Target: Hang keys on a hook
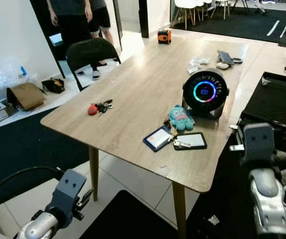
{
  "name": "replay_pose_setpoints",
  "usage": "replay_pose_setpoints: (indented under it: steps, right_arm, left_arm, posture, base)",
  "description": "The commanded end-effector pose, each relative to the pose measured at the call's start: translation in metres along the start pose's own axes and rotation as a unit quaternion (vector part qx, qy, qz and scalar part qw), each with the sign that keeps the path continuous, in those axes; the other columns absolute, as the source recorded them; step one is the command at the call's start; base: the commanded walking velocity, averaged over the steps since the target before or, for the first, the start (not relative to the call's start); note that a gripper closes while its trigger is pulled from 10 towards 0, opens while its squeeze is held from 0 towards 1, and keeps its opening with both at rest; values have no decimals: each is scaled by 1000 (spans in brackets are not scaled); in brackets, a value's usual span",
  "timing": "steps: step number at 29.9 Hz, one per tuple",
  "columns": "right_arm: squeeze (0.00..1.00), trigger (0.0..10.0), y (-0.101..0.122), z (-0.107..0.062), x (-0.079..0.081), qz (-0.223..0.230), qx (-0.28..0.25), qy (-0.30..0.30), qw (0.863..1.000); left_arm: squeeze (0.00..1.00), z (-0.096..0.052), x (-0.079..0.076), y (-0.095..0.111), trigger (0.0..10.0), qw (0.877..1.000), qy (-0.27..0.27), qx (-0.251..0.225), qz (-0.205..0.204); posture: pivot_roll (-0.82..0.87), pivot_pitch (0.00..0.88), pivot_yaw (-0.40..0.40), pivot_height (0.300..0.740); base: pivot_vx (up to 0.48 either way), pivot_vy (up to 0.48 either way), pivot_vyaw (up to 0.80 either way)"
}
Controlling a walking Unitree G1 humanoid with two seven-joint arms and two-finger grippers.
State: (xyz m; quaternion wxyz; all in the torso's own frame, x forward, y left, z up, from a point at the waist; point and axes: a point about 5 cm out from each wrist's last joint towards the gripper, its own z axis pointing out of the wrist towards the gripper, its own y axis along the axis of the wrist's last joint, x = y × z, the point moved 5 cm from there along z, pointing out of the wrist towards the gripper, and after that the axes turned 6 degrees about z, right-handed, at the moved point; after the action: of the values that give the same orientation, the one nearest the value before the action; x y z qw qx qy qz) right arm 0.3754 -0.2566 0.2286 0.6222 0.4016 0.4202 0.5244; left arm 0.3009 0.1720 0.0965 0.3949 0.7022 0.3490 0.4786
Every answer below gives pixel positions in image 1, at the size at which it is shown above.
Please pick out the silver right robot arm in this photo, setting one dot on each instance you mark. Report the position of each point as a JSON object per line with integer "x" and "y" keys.
{"x": 269, "y": 204}

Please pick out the black rimmed floor tray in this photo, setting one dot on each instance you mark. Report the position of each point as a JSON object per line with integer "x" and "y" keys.
{"x": 272, "y": 99}

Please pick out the silver key bunch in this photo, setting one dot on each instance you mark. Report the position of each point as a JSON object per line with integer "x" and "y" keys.
{"x": 180, "y": 143}

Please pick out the small white oval object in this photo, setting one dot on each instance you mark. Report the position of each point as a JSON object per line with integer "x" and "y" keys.
{"x": 223, "y": 65}

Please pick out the black floor rug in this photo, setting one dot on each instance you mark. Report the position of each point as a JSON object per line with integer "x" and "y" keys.
{"x": 23, "y": 149}

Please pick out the blue card holder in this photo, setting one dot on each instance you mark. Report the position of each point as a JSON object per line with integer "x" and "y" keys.
{"x": 157, "y": 138}

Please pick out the crumpled white plastic wrap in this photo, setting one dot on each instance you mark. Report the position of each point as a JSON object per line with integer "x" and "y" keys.
{"x": 197, "y": 63}

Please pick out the red fob key bunch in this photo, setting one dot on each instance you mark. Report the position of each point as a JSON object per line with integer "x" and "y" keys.
{"x": 93, "y": 109}

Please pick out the clear plastic bag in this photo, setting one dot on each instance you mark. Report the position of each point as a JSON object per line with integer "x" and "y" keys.
{"x": 11, "y": 74}

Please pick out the brown cardboard box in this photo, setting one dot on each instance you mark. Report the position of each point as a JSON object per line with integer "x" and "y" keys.
{"x": 27, "y": 95}

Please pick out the light wooden table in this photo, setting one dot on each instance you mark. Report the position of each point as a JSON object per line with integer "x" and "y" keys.
{"x": 138, "y": 84}

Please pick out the dark room carpet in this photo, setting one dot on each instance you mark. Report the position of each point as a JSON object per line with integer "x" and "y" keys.
{"x": 237, "y": 22}

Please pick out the small black bag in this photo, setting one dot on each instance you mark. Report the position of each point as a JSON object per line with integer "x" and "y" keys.
{"x": 53, "y": 85}

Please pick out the small orange black box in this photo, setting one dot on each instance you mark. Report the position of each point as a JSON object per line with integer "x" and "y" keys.
{"x": 164, "y": 36}

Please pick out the white dining chair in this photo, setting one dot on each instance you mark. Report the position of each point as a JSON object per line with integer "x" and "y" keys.
{"x": 185, "y": 4}

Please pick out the light blue box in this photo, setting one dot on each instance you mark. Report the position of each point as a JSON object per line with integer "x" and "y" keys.
{"x": 56, "y": 40}

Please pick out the person in black trousers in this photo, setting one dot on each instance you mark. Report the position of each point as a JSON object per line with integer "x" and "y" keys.
{"x": 70, "y": 20}

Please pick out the person in shorts and sandals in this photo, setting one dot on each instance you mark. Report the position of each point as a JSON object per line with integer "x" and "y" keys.
{"x": 99, "y": 20}

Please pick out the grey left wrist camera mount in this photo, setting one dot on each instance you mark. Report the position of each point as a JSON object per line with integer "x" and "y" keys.
{"x": 65, "y": 191}

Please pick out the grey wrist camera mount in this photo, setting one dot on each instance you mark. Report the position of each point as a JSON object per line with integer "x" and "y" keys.
{"x": 259, "y": 142}
{"x": 65, "y": 191}

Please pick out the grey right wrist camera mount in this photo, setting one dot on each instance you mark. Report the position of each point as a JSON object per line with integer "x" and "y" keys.
{"x": 259, "y": 142}

